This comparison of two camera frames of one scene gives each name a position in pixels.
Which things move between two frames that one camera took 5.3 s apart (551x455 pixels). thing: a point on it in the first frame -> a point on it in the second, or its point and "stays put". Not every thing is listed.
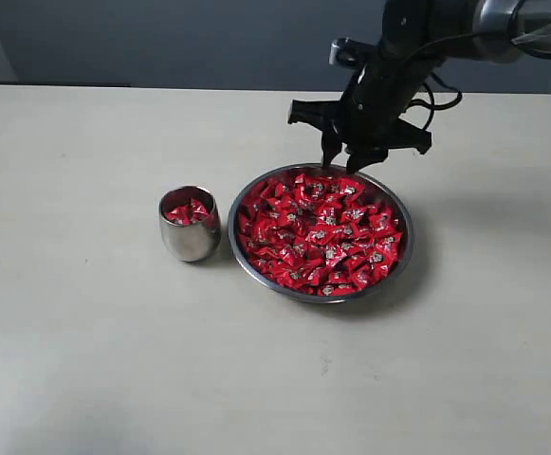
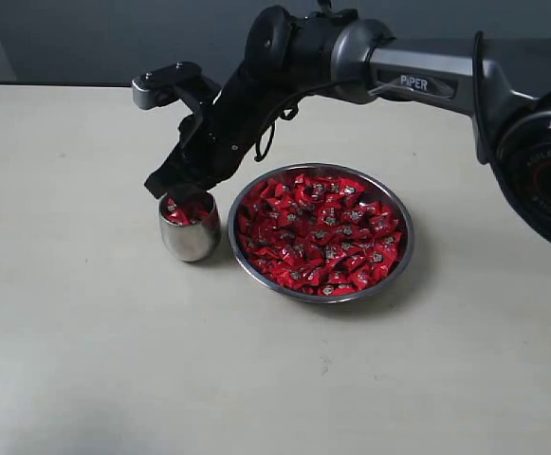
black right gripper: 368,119 -> 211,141
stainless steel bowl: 319,234 stays put
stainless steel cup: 197,241 stays put
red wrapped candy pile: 321,232 stays put
